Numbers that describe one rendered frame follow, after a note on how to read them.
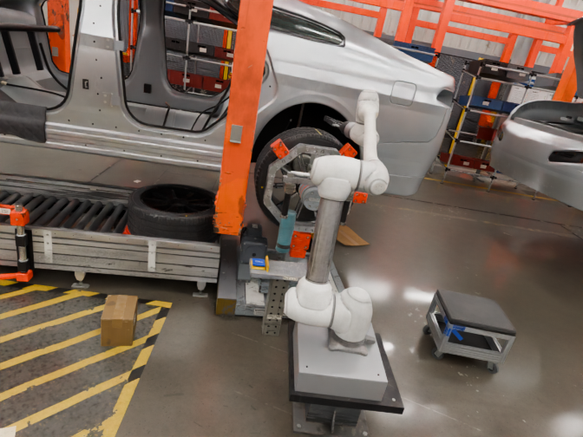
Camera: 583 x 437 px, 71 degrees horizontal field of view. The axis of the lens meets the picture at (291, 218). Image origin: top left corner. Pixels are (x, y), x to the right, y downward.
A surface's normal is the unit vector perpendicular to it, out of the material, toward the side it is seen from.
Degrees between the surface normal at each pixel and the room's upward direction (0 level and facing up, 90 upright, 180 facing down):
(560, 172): 91
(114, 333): 90
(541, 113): 64
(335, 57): 80
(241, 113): 90
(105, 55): 88
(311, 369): 3
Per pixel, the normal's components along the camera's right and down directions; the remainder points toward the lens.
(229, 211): 0.12, 0.40
